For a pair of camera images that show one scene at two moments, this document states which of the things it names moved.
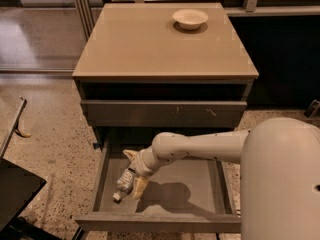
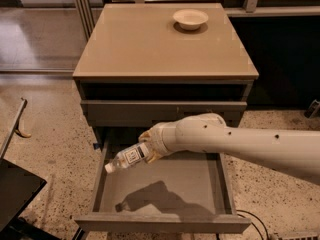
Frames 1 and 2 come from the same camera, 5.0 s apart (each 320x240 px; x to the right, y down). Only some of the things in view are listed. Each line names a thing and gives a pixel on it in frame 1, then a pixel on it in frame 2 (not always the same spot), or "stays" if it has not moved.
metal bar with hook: x=15 y=129 stays
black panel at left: x=18 y=186 stays
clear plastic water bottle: x=124 y=184 to x=128 y=156
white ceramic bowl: x=190 y=19 stays
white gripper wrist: x=140 y=162 to x=158 y=139
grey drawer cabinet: x=142 y=76 stays
